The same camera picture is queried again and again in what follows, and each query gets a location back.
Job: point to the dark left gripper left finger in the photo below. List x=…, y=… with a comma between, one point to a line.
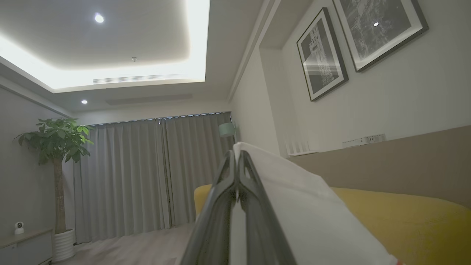
x=217, y=213

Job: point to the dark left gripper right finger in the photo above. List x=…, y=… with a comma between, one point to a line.
x=261, y=221

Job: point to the red garment with white stripe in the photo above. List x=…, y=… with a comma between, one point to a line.
x=301, y=206

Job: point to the small yellow sofa end backrest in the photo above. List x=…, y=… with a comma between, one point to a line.
x=202, y=198

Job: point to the grey pleated curtain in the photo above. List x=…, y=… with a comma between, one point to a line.
x=117, y=176
x=191, y=158

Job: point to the pale green lamp shade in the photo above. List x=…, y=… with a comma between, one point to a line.
x=226, y=129

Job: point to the large yellow sofa backrest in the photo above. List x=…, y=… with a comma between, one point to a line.
x=412, y=228

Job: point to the white ceiling air vent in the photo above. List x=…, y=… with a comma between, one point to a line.
x=140, y=78

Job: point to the white ribbed plant pot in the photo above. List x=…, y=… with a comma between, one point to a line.
x=63, y=246

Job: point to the green leafy indoor tree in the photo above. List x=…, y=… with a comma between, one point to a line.
x=59, y=140

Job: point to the narrow black framed building photo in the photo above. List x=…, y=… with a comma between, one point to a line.
x=322, y=55

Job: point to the low grey sideboard cabinet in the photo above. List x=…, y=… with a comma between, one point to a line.
x=25, y=250

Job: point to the wide black framed city photo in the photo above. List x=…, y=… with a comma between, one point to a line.
x=379, y=29

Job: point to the white ribbed wall device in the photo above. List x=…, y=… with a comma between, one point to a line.
x=298, y=148

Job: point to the white wall socket strip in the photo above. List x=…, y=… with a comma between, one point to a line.
x=364, y=141

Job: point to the small white security camera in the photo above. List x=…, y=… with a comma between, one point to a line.
x=19, y=227

